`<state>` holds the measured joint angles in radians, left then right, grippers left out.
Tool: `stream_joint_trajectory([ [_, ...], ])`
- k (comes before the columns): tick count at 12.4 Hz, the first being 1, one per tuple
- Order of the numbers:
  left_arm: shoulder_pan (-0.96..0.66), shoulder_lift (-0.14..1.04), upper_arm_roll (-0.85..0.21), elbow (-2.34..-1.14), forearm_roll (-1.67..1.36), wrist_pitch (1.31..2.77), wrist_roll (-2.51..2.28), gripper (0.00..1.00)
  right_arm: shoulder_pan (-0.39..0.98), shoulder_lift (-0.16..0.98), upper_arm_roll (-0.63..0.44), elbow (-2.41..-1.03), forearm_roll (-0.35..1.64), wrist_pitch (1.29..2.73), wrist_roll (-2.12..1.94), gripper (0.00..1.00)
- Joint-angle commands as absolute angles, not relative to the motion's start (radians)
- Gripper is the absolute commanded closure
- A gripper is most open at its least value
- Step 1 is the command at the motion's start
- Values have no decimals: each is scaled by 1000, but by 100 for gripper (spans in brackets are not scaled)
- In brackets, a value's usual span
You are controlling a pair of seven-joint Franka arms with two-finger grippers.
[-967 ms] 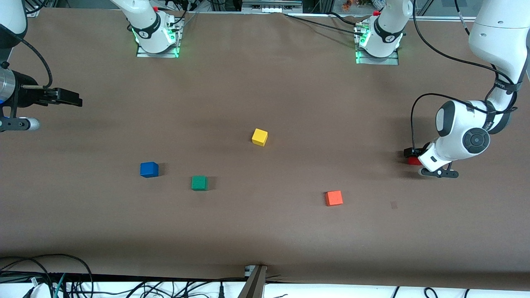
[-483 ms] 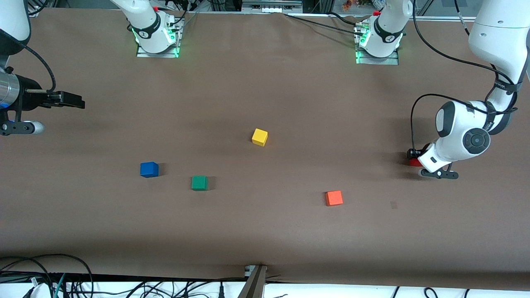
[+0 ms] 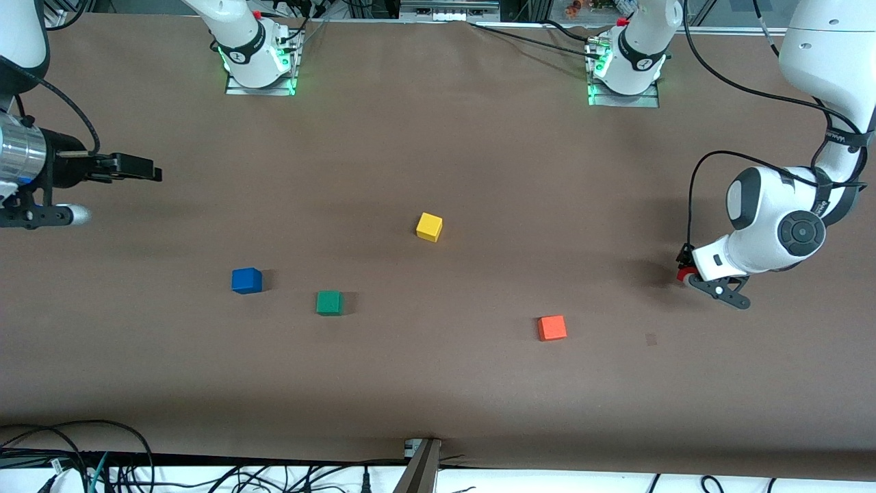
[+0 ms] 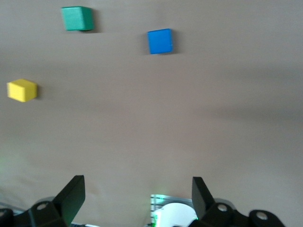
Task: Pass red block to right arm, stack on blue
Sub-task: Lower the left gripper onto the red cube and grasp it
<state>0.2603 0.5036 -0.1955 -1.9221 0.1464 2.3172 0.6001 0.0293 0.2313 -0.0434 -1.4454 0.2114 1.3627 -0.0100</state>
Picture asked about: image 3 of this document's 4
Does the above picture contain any black looping floor cable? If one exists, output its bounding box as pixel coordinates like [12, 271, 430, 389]
[0, 419, 155, 493]

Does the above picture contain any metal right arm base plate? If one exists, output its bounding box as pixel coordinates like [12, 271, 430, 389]
[224, 31, 300, 97]

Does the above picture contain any yellow cube block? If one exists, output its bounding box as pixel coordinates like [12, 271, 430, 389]
[415, 212, 443, 243]

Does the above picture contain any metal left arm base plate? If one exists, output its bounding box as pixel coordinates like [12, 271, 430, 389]
[587, 38, 661, 108]

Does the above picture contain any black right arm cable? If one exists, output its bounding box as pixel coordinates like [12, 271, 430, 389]
[12, 68, 102, 155]

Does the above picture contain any teal floor cable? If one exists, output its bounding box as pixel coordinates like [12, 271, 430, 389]
[85, 452, 110, 493]

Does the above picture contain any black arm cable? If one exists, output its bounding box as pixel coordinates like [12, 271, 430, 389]
[682, 0, 864, 255]
[12, 68, 102, 155]

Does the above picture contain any black base cable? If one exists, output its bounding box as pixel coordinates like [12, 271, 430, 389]
[544, 19, 603, 43]
[468, 22, 604, 60]

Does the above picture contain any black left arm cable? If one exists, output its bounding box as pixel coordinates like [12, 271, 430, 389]
[682, 0, 864, 255]

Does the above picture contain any blue cube block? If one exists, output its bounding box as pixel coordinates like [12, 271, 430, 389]
[231, 267, 263, 295]

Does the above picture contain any aluminium frame rail piece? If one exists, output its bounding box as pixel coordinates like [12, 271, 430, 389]
[400, 0, 502, 23]

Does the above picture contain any brown table cover sheet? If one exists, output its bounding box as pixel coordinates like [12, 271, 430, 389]
[0, 12, 876, 481]

